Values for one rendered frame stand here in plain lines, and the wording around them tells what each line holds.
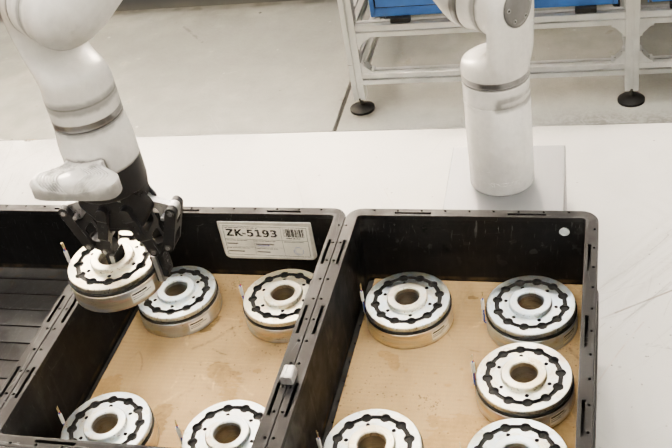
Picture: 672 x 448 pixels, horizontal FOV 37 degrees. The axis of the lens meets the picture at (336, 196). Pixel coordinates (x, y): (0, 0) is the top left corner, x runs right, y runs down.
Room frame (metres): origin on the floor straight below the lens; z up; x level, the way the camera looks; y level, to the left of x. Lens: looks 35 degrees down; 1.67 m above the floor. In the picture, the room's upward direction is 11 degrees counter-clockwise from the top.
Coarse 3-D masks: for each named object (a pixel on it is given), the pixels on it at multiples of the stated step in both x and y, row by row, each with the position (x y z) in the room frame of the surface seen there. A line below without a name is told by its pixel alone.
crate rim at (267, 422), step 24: (192, 216) 1.07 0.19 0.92; (216, 216) 1.06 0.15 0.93; (240, 216) 1.05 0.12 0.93; (264, 216) 1.04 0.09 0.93; (288, 216) 1.03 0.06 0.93; (312, 216) 1.01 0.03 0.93; (336, 216) 1.00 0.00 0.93; (336, 240) 0.95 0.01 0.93; (312, 288) 0.88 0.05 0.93; (72, 312) 0.91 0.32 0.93; (312, 312) 0.84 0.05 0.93; (48, 336) 0.88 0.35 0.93; (288, 360) 0.77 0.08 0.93; (24, 384) 0.81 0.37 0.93; (0, 432) 0.74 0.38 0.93; (264, 432) 0.68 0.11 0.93
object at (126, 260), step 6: (126, 246) 0.90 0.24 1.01; (96, 252) 0.90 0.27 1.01; (126, 252) 0.89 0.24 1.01; (132, 252) 0.89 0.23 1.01; (96, 258) 0.89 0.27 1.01; (126, 258) 0.88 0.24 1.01; (132, 258) 0.89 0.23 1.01; (96, 264) 0.88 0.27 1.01; (102, 264) 0.88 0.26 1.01; (114, 264) 0.88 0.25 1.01; (120, 264) 0.87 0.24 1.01; (126, 264) 0.88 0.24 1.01; (96, 270) 0.88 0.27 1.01; (102, 270) 0.87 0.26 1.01; (108, 270) 0.87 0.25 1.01; (114, 270) 0.87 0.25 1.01
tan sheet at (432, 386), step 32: (448, 288) 0.95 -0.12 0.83; (480, 288) 0.94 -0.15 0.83; (576, 288) 0.90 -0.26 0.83; (480, 320) 0.88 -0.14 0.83; (384, 352) 0.86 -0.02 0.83; (416, 352) 0.85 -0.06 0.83; (448, 352) 0.84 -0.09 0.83; (480, 352) 0.83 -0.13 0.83; (576, 352) 0.80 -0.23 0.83; (352, 384) 0.82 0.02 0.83; (384, 384) 0.81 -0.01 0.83; (416, 384) 0.80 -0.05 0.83; (448, 384) 0.79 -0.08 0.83; (576, 384) 0.75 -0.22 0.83; (416, 416) 0.75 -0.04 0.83; (448, 416) 0.74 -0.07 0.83; (480, 416) 0.74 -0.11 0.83; (576, 416) 0.71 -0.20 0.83
